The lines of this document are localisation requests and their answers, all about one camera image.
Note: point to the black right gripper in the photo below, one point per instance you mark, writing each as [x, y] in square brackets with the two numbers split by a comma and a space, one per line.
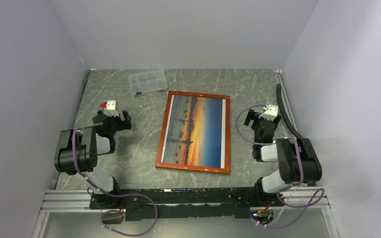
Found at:
[250, 116]

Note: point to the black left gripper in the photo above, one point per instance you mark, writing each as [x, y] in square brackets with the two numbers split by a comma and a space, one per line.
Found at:
[123, 124]

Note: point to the sunset photo print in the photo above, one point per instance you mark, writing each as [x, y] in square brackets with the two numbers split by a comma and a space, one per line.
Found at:
[193, 131]

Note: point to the wooden picture frame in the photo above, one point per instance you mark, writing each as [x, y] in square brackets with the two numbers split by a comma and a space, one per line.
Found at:
[164, 138]

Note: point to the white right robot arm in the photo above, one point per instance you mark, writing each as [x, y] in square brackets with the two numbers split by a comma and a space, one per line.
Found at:
[296, 157]

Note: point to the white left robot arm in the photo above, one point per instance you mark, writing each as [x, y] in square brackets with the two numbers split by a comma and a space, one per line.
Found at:
[78, 150]

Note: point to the black foam tube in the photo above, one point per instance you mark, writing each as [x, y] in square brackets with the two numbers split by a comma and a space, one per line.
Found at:
[284, 113]

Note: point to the clear plastic organizer box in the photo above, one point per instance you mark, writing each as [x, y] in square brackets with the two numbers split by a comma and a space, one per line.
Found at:
[149, 81]

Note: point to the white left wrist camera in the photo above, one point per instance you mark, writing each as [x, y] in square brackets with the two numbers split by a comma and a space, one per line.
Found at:
[110, 108]

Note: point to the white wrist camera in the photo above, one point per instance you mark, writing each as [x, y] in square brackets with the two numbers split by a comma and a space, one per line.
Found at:
[270, 112]
[110, 108]

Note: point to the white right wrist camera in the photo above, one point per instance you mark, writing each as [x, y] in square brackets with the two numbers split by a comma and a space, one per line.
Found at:
[270, 112]

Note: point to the aluminium extrusion rail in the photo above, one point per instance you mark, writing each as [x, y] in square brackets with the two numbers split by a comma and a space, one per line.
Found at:
[66, 214]

